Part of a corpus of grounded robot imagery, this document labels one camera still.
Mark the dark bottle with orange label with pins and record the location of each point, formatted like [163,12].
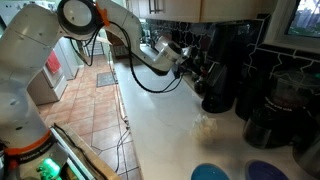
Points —
[199,84]

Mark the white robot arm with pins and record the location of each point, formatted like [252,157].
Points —
[31,151]

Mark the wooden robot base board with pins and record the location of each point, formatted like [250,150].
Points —
[86,160]

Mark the dark green glass bottle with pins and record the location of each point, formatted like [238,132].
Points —
[197,64]

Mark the open cardboard box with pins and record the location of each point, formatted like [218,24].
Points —
[118,48]

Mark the grey floor mat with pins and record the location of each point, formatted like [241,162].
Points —
[106,79]

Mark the crumpled clear plastic wrap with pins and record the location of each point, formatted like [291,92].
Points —
[204,129]

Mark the black coffee maker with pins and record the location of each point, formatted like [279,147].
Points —
[226,51]

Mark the wooden upper cabinets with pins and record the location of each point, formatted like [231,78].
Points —
[200,11]

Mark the blue round lid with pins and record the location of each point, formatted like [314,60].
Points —
[208,172]

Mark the white refrigerator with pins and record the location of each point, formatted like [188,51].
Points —
[67,59]

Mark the red hanging towel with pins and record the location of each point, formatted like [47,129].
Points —
[52,63]

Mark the white kitchen stove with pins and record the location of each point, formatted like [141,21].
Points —
[47,87]

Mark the purple round lid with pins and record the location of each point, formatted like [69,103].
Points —
[260,170]

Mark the black food processor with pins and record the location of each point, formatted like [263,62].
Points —
[273,123]

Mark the window with white frame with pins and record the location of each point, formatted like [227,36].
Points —
[295,24]

